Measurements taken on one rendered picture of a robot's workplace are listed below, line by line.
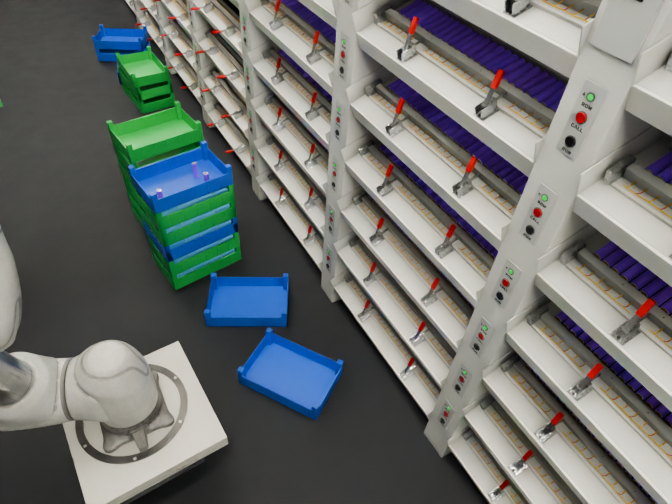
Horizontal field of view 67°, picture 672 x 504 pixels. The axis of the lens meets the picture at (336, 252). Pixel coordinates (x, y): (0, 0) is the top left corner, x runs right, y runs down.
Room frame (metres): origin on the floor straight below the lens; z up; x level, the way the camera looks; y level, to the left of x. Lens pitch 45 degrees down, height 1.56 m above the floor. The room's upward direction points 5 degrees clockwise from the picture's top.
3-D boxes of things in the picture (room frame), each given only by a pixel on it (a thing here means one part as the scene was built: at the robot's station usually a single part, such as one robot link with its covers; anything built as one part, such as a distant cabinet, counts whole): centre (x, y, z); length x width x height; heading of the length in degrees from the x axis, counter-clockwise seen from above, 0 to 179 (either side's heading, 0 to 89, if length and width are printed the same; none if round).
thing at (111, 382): (0.63, 0.53, 0.41); 0.18 x 0.16 x 0.22; 105
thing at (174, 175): (1.43, 0.57, 0.44); 0.30 x 0.20 x 0.08; 132
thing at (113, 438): (0.61, 0.51, 0.27); 0.22 x 0.18 x 0.06; 33
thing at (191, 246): (1.43, 0.57, 0.20); 0.30 x 0.20 x 0.08; 132
